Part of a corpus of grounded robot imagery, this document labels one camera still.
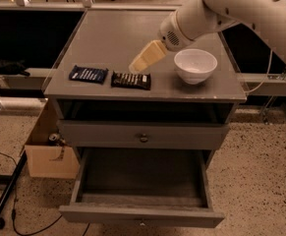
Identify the open grey lower drawer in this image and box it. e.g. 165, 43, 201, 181
59, 148, 224, 228

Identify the white ceramic bowl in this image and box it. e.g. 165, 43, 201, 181
174, 49, 218, 85

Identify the black bar on floor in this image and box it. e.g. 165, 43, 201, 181
0, 152, 27, 229

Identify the closed grey upper drawer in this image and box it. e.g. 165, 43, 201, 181
58, 120, 229, 150

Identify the black floor cable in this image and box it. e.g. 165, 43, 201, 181
0, 145, 91, 236

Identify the blue snack bar wrapper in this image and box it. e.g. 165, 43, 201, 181
69, 65, 108, 85

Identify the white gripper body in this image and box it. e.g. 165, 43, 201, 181
158, 12, 193, 52

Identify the metal can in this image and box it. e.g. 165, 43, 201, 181
48, 133, 60, 144

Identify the white hanging cable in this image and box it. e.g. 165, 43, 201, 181
244, 49, 274, 94

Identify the black cloth on rail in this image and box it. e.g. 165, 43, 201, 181
0, 60, 30, 77

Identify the dark chocolate rxbar wrapper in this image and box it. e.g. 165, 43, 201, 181
111, 72, 151, 90

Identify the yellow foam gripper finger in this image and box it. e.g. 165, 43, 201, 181
129, 40, 167, 74

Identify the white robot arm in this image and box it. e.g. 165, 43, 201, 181
129, 0, 286, 74

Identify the grey drawer cabinet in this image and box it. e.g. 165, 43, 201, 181
43, 9, 248, 169

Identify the cardboard box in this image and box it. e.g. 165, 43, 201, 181
25, 102, 80, 179

